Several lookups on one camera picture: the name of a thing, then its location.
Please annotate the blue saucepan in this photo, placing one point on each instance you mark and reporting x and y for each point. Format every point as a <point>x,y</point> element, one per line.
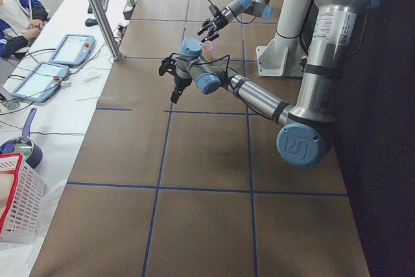
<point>24,145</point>

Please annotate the white plastic basket red rim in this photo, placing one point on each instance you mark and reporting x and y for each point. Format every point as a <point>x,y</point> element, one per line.
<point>22,190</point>

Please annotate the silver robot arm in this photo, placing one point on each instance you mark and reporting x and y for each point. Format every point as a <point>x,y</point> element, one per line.
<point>256,8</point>
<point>311,42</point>

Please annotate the teach pendant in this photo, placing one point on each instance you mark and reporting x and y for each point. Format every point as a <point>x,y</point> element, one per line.
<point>73,49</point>
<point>41,83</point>

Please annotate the pink mesh pen holder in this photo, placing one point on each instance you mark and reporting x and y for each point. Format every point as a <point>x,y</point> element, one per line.
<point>207,50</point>

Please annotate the white pedestal column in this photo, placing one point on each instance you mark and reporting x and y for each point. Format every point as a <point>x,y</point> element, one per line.
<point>282,57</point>

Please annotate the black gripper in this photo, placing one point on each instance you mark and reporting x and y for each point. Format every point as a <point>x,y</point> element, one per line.
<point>219,20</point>
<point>178,82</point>

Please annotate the seated person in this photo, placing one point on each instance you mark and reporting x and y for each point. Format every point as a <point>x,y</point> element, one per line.
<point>21,23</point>

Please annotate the aluminium frame post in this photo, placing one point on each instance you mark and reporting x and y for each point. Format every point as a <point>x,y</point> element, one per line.
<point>105,28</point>

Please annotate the far teach pendant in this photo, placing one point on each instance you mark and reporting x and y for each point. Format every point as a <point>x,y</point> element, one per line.
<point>73,49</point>

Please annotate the black computer mouse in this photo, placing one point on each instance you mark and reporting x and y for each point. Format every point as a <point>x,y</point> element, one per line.
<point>90,22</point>

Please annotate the near teach pendant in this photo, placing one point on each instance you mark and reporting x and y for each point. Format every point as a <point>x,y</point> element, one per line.
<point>41,83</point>

